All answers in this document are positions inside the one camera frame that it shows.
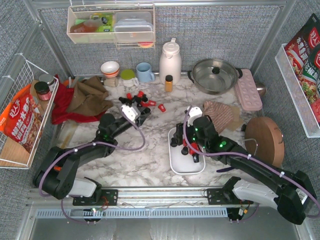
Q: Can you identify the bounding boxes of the white storage tray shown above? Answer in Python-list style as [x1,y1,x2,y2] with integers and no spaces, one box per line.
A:
[167,127,206,175]

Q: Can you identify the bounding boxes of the striped pink cloth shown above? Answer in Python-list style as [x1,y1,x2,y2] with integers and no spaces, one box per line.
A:
[203,100,244,134]

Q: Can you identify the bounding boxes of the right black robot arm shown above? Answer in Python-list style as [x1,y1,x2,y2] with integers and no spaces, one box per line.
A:
[170,116,320,225]

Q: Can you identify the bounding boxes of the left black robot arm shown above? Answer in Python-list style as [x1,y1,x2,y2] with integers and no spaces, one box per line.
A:
[33,105,151,204]

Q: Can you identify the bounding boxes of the pile of capsules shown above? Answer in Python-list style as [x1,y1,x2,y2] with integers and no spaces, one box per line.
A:
[118,91,157,107]

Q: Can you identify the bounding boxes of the lone red capsule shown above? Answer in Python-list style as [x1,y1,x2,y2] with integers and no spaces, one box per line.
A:
[158,104,166,113]

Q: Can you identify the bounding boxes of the blue mug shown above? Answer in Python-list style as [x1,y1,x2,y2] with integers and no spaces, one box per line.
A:
[136,62,155,84]

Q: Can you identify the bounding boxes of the orange spice bottle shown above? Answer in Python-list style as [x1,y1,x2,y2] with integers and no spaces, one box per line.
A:
[164,75,173,92]

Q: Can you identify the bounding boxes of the green lid cup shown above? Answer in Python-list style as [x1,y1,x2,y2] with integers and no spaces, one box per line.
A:
[120,69,139,88]

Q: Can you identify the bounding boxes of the small glass cup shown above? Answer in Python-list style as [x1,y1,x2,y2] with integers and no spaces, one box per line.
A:
[103,77,119,88]

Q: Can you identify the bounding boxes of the white orange bowl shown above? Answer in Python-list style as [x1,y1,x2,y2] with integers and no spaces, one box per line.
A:
[100,61,120,78]

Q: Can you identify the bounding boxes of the white thermos jug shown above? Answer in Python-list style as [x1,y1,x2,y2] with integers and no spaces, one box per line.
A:
[159,37,182,85]

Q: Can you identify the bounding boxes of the brown cloth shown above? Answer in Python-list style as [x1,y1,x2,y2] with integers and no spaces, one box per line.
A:
[66,75,113,117]

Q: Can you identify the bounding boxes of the steel pot with lid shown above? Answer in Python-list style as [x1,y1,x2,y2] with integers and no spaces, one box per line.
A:
[187,58,243,95]

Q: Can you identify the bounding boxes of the pink egg tray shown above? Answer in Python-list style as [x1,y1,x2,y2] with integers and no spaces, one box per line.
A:
[234,68,263,112]

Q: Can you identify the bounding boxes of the round wooden board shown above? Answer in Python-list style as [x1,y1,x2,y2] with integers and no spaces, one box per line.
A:
[244,116,285,168]

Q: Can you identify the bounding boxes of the red cloth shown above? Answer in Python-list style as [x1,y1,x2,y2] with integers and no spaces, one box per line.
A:
[51,83,106,125]

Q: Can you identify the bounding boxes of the clear plastic containers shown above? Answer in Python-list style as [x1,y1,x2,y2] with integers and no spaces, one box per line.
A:
[113,11,154,43]

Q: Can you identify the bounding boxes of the green label bottle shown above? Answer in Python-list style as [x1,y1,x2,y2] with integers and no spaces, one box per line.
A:
[90,12,115,33]

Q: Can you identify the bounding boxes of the red jar black lid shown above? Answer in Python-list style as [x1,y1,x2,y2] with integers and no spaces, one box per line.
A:
[34,81,52,101]

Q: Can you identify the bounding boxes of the red snack bag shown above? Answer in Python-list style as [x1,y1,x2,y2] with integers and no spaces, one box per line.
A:
[0,84,42,153]

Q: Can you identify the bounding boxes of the red seasoning packets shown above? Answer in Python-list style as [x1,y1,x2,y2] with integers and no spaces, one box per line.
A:
[284,13,320,123]

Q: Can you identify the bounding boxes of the metal base rail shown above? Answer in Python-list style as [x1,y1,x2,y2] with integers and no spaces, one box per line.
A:
[24,186,301,221]

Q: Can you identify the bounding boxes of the cream wall shelf basket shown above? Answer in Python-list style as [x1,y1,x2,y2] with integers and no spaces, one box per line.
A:
[66,2,156,49]

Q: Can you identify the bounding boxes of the white wire basket right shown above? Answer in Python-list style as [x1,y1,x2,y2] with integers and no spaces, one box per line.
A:
[274,43,320,138]

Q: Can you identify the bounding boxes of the white wire basket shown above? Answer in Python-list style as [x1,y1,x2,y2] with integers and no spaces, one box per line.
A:
[274,43,320,138]
[0,53,59,169]

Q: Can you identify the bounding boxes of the white wire basket left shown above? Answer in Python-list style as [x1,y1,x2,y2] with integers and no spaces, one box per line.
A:
[0,53,59,169]

